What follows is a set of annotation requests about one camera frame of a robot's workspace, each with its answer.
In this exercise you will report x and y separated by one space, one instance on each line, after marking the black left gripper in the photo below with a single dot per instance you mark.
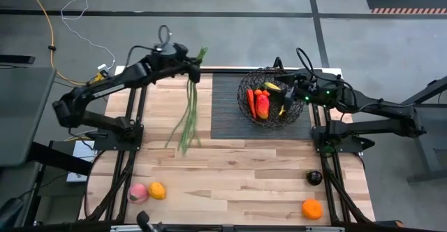
171 59

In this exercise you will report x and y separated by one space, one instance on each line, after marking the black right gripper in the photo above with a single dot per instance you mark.
309 90

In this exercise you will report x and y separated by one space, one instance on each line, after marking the yellow banana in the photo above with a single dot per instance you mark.
270 86

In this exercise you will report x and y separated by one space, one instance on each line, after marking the red yellow mango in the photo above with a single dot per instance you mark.
262 107

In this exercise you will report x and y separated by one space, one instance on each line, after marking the red carrot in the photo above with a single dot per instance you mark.
250 102

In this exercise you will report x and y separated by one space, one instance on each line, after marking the long green beans bunch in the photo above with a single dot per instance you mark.
190 120

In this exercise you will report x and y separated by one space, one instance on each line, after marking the orange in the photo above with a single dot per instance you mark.
311 209

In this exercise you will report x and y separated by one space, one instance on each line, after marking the yellow orange lemon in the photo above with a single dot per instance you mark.
157 190

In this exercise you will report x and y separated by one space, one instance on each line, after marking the pink peach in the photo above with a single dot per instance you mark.
138 193

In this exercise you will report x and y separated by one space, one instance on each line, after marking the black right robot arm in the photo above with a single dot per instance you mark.
384 106

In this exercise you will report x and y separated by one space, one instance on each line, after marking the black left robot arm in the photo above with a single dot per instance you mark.
104 87

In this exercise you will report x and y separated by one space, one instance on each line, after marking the dark grey woven mat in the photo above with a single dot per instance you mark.
223 120

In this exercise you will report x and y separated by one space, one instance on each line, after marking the white charger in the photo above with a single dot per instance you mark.
102 66

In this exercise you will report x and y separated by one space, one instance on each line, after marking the yellow plug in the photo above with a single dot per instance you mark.
99 77

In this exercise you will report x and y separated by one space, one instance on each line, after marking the white box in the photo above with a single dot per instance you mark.
84 153

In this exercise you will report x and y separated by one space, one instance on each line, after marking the grey metal stand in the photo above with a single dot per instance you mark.
429 155

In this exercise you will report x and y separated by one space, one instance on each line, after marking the black diagonal beam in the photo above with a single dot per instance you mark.
56 157

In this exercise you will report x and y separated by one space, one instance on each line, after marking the black flat bar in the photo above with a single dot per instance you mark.
17 59

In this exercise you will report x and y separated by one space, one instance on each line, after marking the grey desk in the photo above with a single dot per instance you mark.
21 120

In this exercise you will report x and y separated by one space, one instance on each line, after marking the black rounded object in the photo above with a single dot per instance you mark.
8 211

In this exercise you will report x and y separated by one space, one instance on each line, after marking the black metal table frame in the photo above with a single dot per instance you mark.
227 70

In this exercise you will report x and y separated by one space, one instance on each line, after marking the silver metal bracket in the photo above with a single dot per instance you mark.
324 229
122 228

